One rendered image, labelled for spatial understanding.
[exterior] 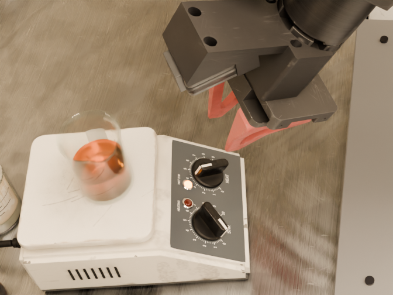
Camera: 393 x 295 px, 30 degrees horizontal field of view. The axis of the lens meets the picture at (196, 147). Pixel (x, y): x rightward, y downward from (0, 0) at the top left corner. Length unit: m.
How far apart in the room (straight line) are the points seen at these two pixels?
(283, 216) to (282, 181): 0.04
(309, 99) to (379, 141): 0.17
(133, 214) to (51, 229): 0.07
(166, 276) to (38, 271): 0.11
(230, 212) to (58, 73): 0.31
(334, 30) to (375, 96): 0.24
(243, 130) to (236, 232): 0.14
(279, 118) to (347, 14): 0.09
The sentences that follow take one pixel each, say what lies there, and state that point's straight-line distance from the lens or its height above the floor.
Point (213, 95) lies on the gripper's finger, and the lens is 0.61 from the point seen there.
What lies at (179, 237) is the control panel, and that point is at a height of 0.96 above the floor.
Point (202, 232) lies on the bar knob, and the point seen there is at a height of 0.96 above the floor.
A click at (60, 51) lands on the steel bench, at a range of 0.91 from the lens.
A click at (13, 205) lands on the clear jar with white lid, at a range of 0.75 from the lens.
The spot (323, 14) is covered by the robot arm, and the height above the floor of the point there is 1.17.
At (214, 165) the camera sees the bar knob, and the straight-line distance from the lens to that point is 0.68.
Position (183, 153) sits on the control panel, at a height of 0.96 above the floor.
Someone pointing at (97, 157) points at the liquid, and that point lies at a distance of 0.64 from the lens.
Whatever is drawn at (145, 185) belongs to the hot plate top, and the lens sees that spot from 0.65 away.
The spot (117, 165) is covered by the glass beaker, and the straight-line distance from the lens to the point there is 0.61.
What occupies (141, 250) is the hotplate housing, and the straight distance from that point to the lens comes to 0.64.
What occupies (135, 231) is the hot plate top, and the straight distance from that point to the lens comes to 0.63.
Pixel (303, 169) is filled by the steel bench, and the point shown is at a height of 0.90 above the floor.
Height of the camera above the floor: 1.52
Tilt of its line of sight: 53 degrees down
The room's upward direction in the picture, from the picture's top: 12 degrees counter-clockwise
